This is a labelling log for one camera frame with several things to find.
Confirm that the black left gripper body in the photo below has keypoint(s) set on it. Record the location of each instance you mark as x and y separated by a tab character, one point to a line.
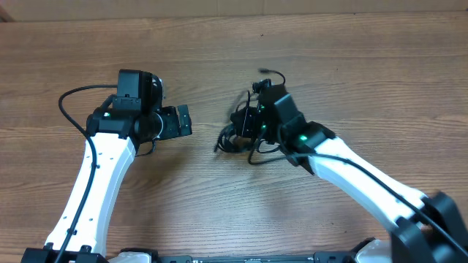
170	126

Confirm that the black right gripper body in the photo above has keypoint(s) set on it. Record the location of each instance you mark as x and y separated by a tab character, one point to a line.
255	126

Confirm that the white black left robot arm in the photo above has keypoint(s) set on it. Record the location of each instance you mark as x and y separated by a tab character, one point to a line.
134	115

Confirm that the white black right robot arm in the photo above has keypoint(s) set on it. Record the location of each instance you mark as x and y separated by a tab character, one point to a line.
421	228

